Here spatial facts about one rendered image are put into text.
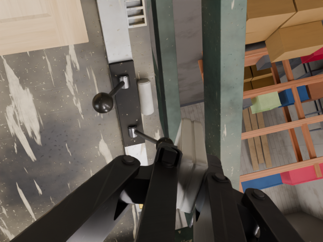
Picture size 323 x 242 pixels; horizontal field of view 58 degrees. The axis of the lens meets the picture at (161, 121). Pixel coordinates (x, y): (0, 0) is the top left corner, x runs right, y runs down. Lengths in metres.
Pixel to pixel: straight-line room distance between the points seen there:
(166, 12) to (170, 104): 0.23
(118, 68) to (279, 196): 10.10
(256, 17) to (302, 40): 0.82
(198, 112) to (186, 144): 9.86
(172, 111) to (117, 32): 0.28
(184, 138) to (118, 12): 0.45
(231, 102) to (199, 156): 0.57
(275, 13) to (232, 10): 2.68
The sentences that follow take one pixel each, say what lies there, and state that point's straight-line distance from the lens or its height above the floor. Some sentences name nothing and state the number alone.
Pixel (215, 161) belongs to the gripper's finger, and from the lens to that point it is 0.17.
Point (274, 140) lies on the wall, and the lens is 10.46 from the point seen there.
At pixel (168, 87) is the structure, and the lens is 0.75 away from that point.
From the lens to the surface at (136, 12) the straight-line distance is 0.64.
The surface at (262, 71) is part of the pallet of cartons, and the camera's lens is 6.55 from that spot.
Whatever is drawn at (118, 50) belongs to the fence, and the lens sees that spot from 0.61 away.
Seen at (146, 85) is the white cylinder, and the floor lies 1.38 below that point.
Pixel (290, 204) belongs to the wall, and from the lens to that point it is 10.72.
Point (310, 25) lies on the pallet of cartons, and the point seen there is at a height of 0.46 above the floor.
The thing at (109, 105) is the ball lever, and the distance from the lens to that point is 0.52.
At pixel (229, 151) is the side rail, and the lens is 0.79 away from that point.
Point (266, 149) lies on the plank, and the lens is 10.05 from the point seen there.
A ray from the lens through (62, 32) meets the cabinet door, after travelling 0.62.
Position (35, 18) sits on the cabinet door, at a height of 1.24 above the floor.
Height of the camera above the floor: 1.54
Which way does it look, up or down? 7 degrees down
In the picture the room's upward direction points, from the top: 167 degrees clockwise
